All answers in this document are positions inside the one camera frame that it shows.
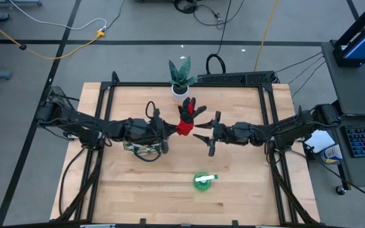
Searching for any yellow extension cable with plug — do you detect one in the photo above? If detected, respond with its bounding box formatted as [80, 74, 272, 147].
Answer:
[0, 11, 106, 61]

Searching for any grey computer cart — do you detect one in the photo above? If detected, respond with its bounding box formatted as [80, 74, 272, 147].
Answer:
[321, 41, 365, 196]

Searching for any snake plant in white pot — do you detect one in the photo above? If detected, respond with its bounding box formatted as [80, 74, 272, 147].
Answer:
[169, 56, 199, 103]

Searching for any black aluminium table frame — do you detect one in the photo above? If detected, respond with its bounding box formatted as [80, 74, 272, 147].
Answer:
[52, 71, 321, 228]

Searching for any yellow floor cable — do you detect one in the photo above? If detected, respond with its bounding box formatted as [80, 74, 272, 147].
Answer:
[253, 0, 280, 72]

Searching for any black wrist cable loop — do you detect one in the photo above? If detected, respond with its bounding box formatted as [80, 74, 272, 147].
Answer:
[145, 100, 157, 120]

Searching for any black looped floor cable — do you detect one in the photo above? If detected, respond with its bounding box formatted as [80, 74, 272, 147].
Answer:
[205, 0, 233, 76]

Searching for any white floor cable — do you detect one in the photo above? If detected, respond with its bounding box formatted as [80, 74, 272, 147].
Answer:
[8, 0, 108, 32]

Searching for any green plastic spray bottle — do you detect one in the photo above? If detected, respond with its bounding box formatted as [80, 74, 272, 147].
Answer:
[193, 172, 220, 193]

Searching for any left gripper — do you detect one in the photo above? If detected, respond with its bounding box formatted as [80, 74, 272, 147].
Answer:
[124, 109, 179, 155]

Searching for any black wire-caged power box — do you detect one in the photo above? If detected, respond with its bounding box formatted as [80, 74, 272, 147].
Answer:
[44, 85, 75, 107]

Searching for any white blue round container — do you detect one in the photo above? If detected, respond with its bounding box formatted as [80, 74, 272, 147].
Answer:
[320, 144, 343, 165]

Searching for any black cable bundle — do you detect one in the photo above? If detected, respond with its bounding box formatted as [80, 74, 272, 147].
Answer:
[172, 0, 245, 29]

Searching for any long black electronics box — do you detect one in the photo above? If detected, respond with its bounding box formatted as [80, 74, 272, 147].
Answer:
[198, 71, 277, 85]

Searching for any cream green gardening bag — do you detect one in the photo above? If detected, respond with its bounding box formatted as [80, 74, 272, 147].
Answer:
[122, 141, 163, 163]

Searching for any red black gardening glove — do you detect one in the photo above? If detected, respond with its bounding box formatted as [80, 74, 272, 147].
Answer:
[175, 96, 208, 137]

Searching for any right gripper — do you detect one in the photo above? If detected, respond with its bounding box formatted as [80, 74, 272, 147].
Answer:
[192, 111, 259, 157]

